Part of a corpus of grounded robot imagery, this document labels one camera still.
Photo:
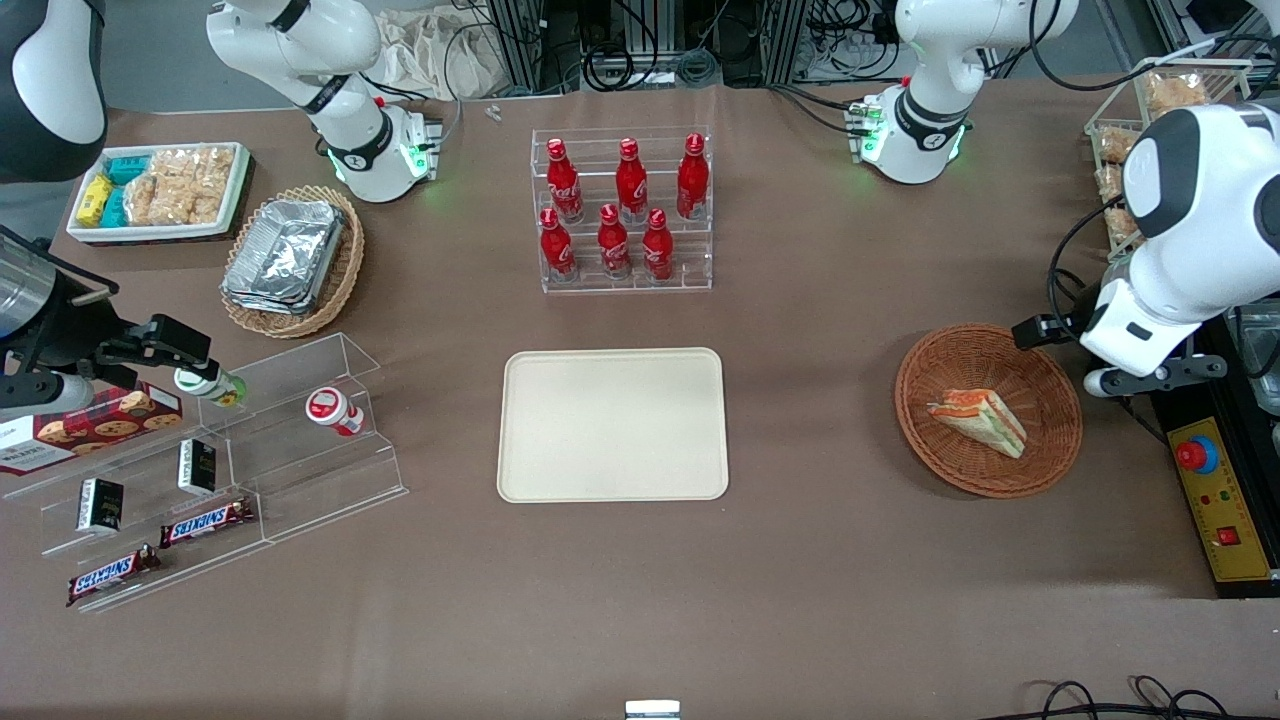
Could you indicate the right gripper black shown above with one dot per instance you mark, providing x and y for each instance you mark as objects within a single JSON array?
[{"x": 62, "y": 320}]

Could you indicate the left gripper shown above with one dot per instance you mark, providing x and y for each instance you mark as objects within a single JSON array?
[{"x": 1040, "y": 331}]

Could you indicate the triangular sandwich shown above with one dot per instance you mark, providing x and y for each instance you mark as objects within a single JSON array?
[{"x": 985, "y": 420}]

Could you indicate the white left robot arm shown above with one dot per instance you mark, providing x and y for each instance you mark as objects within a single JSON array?
[{"x": 930, "y": 110}]

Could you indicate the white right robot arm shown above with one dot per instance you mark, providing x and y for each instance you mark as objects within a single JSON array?
[{"x": 340, "y": 60}]

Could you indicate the brown round wicker basket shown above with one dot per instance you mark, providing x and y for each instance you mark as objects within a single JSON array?
[{"x": 960, "y": 465}]

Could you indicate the light oval wicker basket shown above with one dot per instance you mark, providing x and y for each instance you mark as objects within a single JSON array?
[{"x": 340, "y": 285}]

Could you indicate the beige plastic tray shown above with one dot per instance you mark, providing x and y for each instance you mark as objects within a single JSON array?
[{"x": 612, "y": 425}]

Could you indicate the white bottle green cap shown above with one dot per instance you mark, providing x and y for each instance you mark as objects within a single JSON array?
[{"x": 205, "y": 385}]

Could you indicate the red cookie box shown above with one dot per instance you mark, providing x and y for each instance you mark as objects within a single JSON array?
[{"x": 100, "y": 425}]

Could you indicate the white rectangular snack bin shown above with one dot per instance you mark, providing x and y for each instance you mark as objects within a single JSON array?
[{"x": 160, "y": 233}]

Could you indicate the clear bag fried snack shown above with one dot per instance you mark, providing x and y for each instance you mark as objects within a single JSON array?
[
  {"x": 1108, "y": 183},
  {"x": 1120, "y": 228},
  {"x": 1115, "y": 147},
  {"x": 1175, "y": 92}
]

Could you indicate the small black box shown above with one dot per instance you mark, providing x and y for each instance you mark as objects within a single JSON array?
[
  {"x": 197, "y": 467},
  {"x": 100, "y": 505}
]

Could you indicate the clear bag rice crackers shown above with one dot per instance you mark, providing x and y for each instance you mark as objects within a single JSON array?
[
  {"x": 170, "y": 205},
  {"x": 195, "y": 165}
]

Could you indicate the black appliance housing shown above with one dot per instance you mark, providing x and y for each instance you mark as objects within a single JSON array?
[{"x": 1165, "y": 410}]

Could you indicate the teal snack packet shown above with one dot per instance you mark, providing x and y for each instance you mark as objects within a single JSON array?
[
  {"x": 128, "y": 168},
  {"x": 115, "y": 208}
]

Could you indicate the stack of foil trays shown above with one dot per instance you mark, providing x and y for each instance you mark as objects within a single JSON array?
[{"x": 285, "y": 255}]

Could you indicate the yellow snack packet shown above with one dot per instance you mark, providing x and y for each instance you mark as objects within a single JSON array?
[{"x": 94, "y": 200}]

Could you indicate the snickers chocolate bar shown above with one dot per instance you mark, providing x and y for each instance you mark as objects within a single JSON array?
[
  {"x": 110, "y": 575},
  {"x": 205, "y": 522}
]

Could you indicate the white jar red lid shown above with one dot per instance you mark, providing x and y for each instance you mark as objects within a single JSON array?
[{"x": 335, "y": 410}]

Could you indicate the red emergency stop button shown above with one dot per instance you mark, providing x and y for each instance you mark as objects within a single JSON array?
[{"x": 1196, "y": 455}]

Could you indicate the clear acrylic stepped shelf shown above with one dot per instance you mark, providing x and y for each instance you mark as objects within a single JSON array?
[{"x": 330, "y": 480}]

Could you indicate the metal pan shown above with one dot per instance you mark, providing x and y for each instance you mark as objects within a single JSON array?
[{"x": 1262, "y": 345}]

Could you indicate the yellow control panel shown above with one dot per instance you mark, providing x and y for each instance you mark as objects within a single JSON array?
[{"x": 1230, "y": 500}]

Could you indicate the clear acrylic bottle rack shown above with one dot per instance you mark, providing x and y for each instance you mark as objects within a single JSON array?
[{"x": 690, "y": 270}]

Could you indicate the red cola bottle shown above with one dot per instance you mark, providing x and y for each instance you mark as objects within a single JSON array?
[
  {"x": 613, "y": 245},
  {"x": 692, "y": 180},
  {"x": 657, "y": 250},
  {"x": 630, "y": 185},
  {"x": 556, "y": 250},
  {"x": 564, "y": 185}
]

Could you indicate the beige cloth bag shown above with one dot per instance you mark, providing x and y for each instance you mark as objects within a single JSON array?
[{"x": 440, "y": 55}]

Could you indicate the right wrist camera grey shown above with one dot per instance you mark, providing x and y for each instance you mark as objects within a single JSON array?
[{"x": 50, "y": 395}]

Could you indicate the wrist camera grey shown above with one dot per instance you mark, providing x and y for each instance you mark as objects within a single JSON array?
[
  {"x": 1180, "y": 374},
  {"x": 50, "y": 395}
]

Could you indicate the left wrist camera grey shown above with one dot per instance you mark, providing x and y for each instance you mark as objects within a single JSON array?
[{"x": 1180, "y": 374}]

